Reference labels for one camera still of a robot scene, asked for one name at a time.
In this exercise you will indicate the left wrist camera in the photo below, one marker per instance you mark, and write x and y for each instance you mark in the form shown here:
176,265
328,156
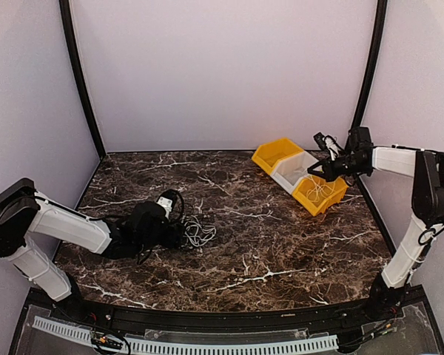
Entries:
168,200

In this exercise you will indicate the black frame post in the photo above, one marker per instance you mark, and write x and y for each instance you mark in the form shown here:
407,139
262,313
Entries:
371,64
78,74

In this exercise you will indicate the black front rail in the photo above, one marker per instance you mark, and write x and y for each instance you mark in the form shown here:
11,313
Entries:
341,318

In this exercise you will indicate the yellow plastic bin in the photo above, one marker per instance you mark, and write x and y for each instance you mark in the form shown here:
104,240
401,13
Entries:
316,195
267,156

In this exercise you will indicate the white plastic bin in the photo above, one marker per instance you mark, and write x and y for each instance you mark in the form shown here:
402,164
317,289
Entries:
289,172

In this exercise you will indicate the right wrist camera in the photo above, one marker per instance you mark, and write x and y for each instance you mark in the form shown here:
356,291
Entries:
328,144

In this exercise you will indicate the far yellow plastic bin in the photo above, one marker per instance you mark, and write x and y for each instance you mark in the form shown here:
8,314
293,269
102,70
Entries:
267,156

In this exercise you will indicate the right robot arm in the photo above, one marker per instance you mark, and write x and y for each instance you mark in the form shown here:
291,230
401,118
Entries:
426,169

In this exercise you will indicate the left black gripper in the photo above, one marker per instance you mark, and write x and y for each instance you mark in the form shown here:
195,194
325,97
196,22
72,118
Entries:
175,236

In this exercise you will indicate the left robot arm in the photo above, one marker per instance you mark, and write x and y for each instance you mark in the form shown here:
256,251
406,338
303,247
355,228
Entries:
24,210

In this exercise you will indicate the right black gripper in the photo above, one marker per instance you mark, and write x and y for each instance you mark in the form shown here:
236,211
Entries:
329,174

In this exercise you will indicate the right black frame post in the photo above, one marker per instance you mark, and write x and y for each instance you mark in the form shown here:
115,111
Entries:
371,64

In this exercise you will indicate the left black frame post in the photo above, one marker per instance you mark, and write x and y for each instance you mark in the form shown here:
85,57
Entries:
78,74

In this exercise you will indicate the near yellow plastic bin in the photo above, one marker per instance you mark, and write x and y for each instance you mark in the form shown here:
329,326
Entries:
316,195

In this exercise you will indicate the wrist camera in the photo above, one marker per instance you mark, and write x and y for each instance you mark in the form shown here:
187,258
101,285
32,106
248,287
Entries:
168,200
328,144

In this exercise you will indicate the white slotted cable duct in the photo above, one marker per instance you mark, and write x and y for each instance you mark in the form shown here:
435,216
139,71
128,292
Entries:
133,345

